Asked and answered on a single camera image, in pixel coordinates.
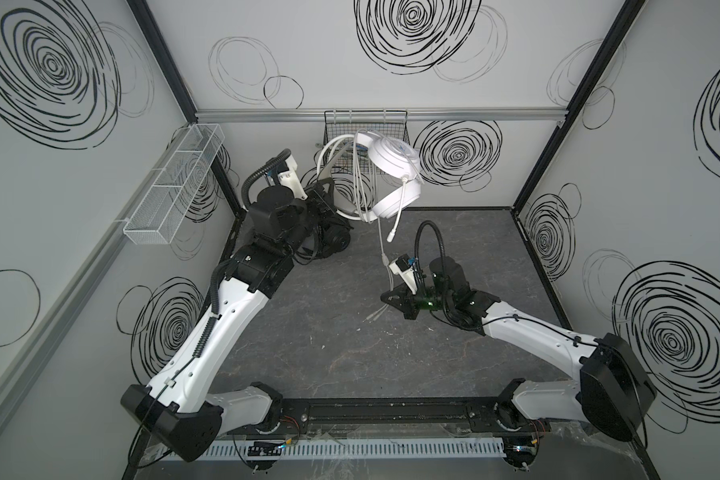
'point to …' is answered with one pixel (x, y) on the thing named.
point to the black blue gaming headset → (334, 239)
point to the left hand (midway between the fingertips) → (335, 178)
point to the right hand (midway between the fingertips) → (379, 298)
